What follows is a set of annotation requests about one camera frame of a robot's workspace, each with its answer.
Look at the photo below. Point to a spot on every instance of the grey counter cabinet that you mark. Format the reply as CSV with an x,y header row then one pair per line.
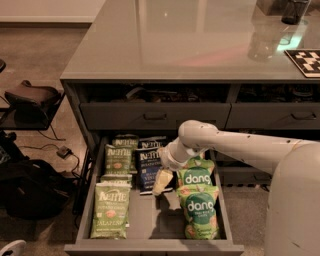
x,y
190,51

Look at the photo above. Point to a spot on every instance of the middle green Kettle chip bag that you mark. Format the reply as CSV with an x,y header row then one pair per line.
x,y
117,159

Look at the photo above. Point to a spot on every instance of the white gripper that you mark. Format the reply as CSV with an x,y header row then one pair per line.
x,y
169,159

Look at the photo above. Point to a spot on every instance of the black power adapter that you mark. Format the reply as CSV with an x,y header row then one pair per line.
x,y
63,152

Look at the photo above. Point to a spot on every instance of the front green Dang chip bag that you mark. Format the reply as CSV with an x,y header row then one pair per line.
x,y
198,203

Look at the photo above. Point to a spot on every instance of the grey top left drawer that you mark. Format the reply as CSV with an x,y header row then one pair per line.
x,y
150,116

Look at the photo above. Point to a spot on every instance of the white shoe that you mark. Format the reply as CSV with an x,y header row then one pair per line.
x,y
15,248

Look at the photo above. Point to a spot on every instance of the grey top right drawer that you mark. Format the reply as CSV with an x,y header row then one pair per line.
x,y
274,116

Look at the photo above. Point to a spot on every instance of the rear green Kettle chip bag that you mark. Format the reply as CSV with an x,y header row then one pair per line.
x,y
128,140

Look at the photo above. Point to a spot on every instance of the green dang chip bag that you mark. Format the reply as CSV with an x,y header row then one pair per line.
x,y
198,203
196,171

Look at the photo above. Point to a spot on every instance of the hidden green Kettle chip bag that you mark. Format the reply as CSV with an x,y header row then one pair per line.
x,y
117,178

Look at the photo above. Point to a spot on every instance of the front green Kettle chip bag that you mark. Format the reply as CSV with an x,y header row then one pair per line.
x,y
110,214

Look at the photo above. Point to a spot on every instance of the open grey middle drawer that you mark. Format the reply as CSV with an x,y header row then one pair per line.
x,y
156,228

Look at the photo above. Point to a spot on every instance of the black backpack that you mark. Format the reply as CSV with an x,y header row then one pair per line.
x,y
30,188

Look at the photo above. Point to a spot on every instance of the dark glass cup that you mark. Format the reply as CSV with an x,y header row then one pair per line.
x,y
294,11

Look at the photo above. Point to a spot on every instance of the blue kettle chip bag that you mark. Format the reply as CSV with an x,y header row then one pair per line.
x,y
152,142
147,164

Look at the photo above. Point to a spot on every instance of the black white marker tag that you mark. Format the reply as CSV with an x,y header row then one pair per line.
x,y
306,60

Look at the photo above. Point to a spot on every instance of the grey bottom right drawer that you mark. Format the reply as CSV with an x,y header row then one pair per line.
x,y
243,176

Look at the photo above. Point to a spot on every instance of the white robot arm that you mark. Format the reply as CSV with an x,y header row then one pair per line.
x,y
291,165

